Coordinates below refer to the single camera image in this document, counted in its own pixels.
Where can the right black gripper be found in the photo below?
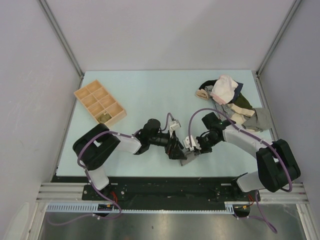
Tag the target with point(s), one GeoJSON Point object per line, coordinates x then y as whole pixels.
{"type": "Point", "coordinates": [203, 150]}

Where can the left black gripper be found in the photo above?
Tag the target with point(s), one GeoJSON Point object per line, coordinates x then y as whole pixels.
{"type": "Point", "coordinates": [173, 148]}

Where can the grey underwear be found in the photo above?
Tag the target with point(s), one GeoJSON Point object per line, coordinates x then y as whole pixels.
{"type": "Point", "coordinates": [190, 156]}

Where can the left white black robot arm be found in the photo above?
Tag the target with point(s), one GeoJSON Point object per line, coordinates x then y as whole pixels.
{"type": "Point", "coordinates": [98, 144]}

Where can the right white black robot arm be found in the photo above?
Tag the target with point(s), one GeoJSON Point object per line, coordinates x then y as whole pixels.
{"type": "Point", "coordinates": [277, 167]}

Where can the cream beige garment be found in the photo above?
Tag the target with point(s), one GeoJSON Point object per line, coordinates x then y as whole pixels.
{"type": "Point", "coordinates": [240, 115]}

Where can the beige rolled garment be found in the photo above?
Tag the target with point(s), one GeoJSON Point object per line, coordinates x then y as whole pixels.
{"type": "Point", "coordinates": [202, 94]}

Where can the pink white garment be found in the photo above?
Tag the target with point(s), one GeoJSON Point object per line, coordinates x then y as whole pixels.
{"type": "Point", "coordinates": [223, 90]}

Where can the dark olive garment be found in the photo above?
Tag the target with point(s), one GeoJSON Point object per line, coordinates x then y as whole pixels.
{"type": "Point", "coordinates": [242, 102]}

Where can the navy blue garment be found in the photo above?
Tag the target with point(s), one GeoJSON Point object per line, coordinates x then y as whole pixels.
{"type": "Point", "coordinates": [238, 89]}

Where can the black garment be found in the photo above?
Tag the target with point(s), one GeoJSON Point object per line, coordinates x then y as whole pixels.
{"type": "Point", "coordinates": [207, 83]}

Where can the grey garment at table edge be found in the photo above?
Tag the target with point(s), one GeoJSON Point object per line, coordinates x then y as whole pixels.
{"type": "Point", "coordinates": [260, 121]}

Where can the olive rolled garment in tray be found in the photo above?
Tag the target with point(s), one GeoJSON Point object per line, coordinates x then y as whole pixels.
{"type": "Point", "coordinates": [103, 118]}

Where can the wooden compartment tray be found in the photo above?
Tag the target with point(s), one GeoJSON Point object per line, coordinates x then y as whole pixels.
{"type": "Point", "coordinates": [96, 99]}

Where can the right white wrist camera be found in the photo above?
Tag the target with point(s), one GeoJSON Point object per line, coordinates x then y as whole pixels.
{"type": "Point", "coordinates": [191, 143]}

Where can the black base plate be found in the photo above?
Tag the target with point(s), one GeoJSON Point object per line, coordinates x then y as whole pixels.
{"type": "Point", "coordinates": [127, 189]}

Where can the white slotted cable duct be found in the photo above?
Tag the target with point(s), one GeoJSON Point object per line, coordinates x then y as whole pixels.
{"type": "Point", "coordinates": [107, 208]}

